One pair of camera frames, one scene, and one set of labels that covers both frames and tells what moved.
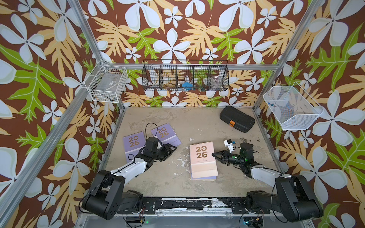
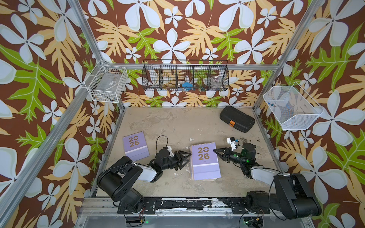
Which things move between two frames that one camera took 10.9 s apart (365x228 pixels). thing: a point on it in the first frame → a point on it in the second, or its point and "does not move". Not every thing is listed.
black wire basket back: [182, 75] does not move
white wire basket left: [106, 83] does not move
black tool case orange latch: [239, 120] does not move
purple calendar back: [166, 135] → [205, 161]
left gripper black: [169, 150] → [180, 165]
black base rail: [239, 205] does not move
